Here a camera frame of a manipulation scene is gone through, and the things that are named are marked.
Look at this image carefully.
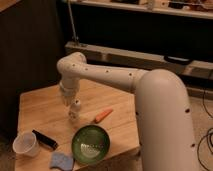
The black cable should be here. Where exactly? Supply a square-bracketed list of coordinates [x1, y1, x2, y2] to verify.
[196, 89, 213, 171]

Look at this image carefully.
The clear plastic cup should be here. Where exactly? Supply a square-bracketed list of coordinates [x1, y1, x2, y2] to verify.
[12, 132, 40, 157]

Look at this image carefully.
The wooden folding table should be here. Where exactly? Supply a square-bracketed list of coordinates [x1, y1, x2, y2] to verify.
[18, 80, 142, 171]

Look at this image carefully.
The metal pole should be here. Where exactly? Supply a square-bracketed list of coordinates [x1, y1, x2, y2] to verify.
[67, 0, 79, 45]

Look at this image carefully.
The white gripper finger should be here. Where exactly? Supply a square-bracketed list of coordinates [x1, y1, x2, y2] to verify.
[62, 99, 69, 106]

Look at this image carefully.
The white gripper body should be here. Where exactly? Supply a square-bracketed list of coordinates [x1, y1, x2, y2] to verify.
[59, 82, 79, 102]

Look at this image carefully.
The orange carrot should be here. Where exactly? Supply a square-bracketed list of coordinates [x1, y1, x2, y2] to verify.
[94, 109, 113, 123]

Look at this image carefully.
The wooden shelf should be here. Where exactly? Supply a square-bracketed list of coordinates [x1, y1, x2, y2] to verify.
[62, 0, 213, 20]

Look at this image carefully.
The green bowl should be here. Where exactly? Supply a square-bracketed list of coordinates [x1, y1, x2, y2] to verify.
[71, 125, 110, 165]

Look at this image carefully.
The long grey case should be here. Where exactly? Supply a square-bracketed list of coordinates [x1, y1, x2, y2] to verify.
[65, 42, 213, 78]

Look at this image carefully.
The blue sponge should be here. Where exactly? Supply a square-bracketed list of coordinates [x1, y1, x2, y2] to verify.
[49, 152, 74, 171]

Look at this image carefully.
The black marker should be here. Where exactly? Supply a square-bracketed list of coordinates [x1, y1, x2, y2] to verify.
[33, 130, 58, 150]

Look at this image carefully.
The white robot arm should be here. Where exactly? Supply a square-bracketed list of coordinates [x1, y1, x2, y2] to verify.
[57, 52, 199, 171]

